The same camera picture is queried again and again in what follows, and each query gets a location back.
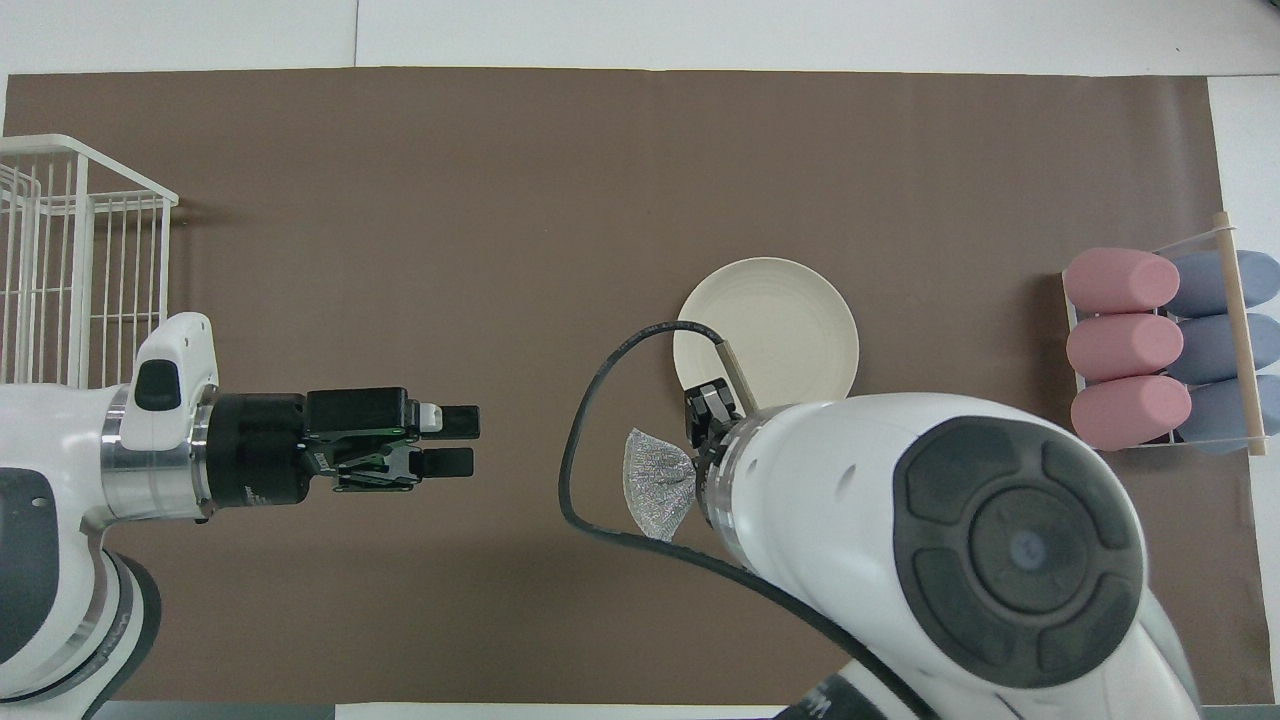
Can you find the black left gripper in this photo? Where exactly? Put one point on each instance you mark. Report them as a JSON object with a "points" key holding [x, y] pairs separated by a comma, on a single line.
{"points": [[270, 450]]}

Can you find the cream round plate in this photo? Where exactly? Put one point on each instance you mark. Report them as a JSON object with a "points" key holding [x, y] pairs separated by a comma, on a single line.
{"points": [[780, 320]]}

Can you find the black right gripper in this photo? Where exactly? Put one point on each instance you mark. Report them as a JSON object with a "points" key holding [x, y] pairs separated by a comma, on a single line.
{"points": [[712, 400]]}

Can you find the brown table mat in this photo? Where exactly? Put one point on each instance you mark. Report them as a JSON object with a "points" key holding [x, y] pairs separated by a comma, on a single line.
{"points": [[450, 200]]}

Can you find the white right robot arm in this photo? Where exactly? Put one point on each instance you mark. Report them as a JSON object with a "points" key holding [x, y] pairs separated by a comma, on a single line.
{"points": [[830, 480]]}

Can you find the cup rack with wooden bar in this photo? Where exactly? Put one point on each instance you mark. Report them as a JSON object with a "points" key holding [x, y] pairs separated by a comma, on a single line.
{"points": [[1238, 330]]}

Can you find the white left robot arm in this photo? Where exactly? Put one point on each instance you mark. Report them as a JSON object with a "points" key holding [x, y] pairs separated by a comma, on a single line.
{"points": [[50, 450]]}

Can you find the blue plastic cup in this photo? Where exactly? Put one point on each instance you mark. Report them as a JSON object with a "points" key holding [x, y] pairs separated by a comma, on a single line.
{"points": [[1215, 415], [1210, 350], [1205, 285]]}

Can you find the pink plastic cup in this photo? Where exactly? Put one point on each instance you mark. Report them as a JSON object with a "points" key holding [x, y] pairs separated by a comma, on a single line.
{"points": [[1120, 280], [1125, 347], [1130, 412]]}

